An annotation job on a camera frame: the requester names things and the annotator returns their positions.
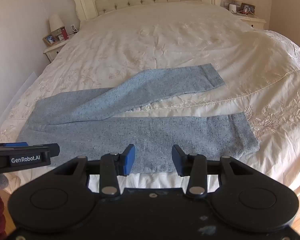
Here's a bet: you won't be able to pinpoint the white embroidered bedspread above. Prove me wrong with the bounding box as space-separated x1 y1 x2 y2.
0 1 300 198

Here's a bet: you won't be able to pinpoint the cream nightstand with white speaker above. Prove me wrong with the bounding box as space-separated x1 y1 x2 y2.
234 10 267 30

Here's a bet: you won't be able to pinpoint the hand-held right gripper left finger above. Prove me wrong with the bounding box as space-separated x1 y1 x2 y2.
50 144 136 197

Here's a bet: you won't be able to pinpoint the white shade table lamp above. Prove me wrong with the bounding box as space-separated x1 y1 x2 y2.
49 14 65 39

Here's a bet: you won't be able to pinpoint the light blue speckled pants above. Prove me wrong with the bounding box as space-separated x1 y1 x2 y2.
16 64 260 174

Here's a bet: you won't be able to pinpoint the cream nightstand with red can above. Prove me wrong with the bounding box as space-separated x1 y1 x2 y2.
42 31 78 63

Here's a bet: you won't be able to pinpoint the wooden photo frame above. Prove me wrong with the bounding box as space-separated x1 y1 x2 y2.
42 33 58 47

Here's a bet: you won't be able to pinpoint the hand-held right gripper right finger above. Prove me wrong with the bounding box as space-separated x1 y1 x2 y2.
171 144 255 197

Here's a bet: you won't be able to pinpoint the grey fuzzy cloth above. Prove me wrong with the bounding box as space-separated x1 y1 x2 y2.
0 173 10 188

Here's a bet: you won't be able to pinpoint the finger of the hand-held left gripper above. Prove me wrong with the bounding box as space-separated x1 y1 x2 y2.
0 143 61 159
0 142 29 148

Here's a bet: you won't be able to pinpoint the dark photo frame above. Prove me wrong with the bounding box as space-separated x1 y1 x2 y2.
240 2 256 15

